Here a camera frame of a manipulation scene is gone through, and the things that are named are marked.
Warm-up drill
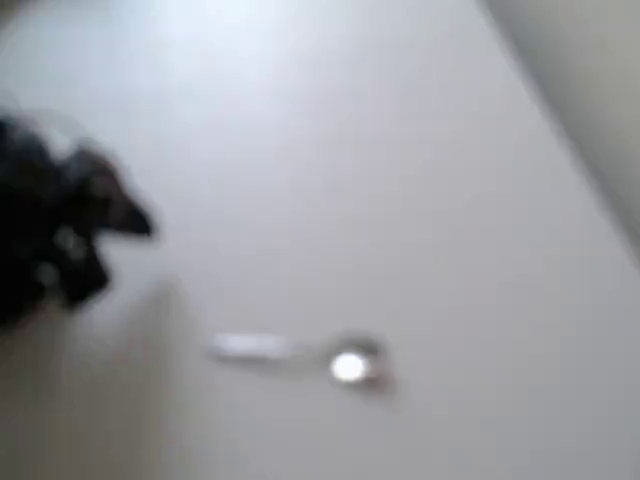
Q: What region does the shiny metal spoon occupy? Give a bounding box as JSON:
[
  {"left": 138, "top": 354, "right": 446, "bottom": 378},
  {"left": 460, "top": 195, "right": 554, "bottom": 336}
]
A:
[{"left": 205, "top": 328, "right": 399, "bottom": 404}]

